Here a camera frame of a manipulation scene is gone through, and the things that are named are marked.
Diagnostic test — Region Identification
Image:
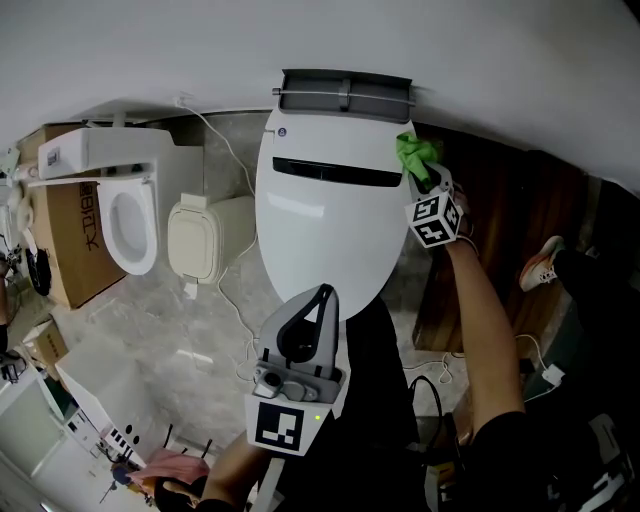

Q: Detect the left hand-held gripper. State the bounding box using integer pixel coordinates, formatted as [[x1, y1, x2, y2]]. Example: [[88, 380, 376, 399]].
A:
[[243, 283, 347, 457]]

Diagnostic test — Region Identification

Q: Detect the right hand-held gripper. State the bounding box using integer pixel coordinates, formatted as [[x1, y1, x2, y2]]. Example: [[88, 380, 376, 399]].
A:
[[404, 161, 465, 250]]

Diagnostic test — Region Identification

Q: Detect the green cloth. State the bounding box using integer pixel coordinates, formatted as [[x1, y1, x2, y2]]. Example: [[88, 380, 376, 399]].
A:
[[395, 130, 444, 192]]

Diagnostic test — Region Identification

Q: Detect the person's right forearm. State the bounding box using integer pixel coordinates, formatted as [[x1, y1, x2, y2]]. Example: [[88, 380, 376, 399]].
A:
[[442, 232, 526, 446]]

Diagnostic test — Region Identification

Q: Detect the person's left forearm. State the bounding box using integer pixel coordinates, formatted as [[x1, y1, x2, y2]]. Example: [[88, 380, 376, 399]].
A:
[[199, 434, 266, 506]]

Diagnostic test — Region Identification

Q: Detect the white smart toilet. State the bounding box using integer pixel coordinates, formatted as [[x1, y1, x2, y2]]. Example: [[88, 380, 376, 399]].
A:
[[254, 107, 416, 324]]

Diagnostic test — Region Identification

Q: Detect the white open toilet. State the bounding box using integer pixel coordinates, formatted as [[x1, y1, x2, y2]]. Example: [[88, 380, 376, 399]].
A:
[[27, 112, 206, 277]]

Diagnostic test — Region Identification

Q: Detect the person's right hand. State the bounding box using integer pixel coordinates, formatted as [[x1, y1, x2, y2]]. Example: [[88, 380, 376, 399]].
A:
[[451, 184, 475, 237]]

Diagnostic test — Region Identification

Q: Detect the wooden platform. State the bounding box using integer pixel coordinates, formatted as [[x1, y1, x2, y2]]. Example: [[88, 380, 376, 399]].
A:
[[412, 122, 591, 354]]

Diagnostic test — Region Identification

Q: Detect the person's black clothed body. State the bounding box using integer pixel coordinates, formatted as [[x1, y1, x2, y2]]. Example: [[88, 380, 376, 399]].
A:
[[194, 299, 546, 512]]

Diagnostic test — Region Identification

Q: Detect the beige trash bin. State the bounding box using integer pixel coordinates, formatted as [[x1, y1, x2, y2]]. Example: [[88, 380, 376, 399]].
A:
[[166, 192, 259, 286]]

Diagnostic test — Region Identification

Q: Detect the white cabinet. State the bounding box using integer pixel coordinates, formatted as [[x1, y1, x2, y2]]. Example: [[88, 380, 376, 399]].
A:
[[54, 339, 166, 466]]

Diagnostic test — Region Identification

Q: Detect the large cardboard box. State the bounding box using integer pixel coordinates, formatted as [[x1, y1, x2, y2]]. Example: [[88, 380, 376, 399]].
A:
[[19, 122, 131, 311]]

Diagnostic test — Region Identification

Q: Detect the small cardboard box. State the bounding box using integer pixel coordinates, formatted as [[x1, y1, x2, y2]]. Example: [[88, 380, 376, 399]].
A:
[[24, 319, 69, 381]]

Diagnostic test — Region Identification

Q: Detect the black pouch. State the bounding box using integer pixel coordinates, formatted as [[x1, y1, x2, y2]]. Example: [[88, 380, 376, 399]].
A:
[[23, 245, 52, 297]]

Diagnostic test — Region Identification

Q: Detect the thin white cable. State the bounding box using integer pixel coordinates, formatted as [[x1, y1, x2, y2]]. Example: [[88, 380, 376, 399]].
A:
[[174, 97, 261, 384]]

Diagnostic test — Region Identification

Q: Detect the white adapter cable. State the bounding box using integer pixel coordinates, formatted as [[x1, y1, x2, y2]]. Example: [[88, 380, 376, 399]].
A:
[[402, 332, 551, 386]]

